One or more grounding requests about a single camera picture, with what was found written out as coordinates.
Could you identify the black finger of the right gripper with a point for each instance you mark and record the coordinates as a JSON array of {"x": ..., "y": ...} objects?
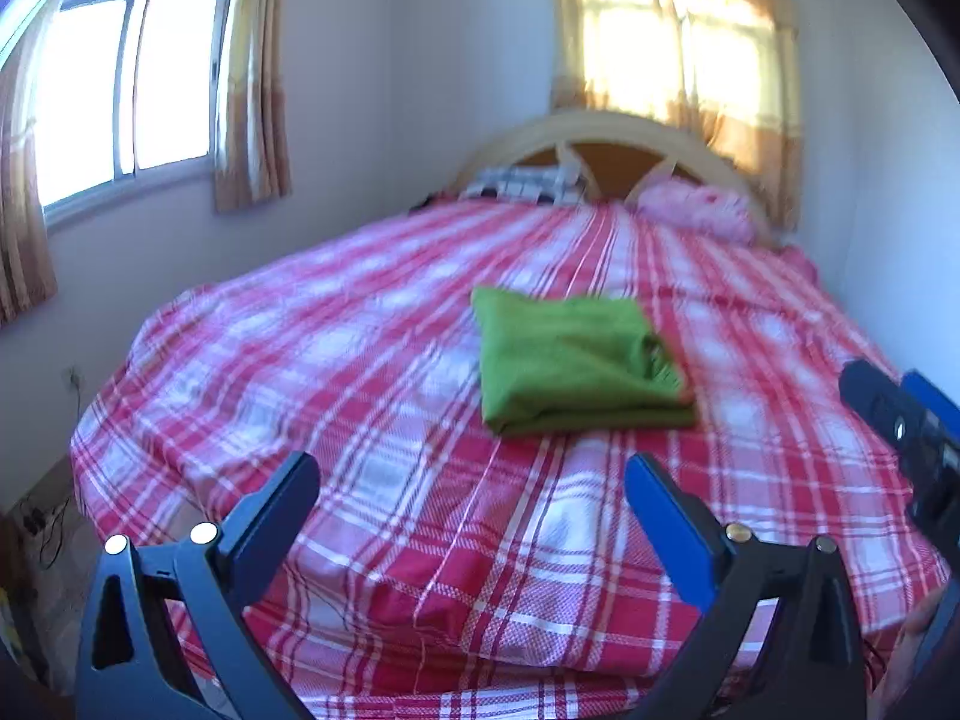
[{"x": 877, "y": 400}]

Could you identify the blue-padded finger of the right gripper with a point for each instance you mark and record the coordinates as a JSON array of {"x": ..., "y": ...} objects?
[{"x": 933, "y": 399}]

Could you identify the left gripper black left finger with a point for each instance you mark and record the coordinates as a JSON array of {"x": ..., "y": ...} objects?
[{"x": 130, "y": 661}]

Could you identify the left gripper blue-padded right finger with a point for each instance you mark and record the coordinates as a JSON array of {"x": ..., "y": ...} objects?
[{"x": 810, "y": 664}]

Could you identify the green orange striped knit sweater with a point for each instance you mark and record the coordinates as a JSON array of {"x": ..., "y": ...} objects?
[{"x": 560, "y": 366}]

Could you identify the person's right hand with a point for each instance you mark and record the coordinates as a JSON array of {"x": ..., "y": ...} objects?
[{"x": 898, "y": 674}]

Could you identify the pink cloth at bedside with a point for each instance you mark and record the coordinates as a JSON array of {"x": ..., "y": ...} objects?
[{"x": 795, "y": 258}]

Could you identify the pink floral pillow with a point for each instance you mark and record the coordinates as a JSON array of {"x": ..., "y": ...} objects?
[{"x": 713, "y": 211}]

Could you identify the red white plaid bedsheet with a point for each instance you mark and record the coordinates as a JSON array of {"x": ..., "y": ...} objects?
[{"x": 449, "y": 573}]

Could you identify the cream wooden headboard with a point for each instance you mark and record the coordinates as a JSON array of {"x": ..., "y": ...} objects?
[{"x": 615, "y": 152}]

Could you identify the beige left side curtain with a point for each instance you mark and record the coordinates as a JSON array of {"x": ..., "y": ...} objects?
[{"x": 27, "y": 271}]

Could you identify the grey white patterned pillow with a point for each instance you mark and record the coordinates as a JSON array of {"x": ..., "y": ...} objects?
[{"x": 549, "y": 185}]

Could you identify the yellow curtain behind headboard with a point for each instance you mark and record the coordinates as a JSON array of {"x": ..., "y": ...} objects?
[{"x": 724, "y": 71}]

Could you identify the beige side window curtain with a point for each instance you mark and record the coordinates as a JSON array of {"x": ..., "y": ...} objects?
[{"x": 250, "y": 151}]

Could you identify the white framed side window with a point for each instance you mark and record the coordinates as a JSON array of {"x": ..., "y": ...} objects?
[{"x": 126, "y": 97}]

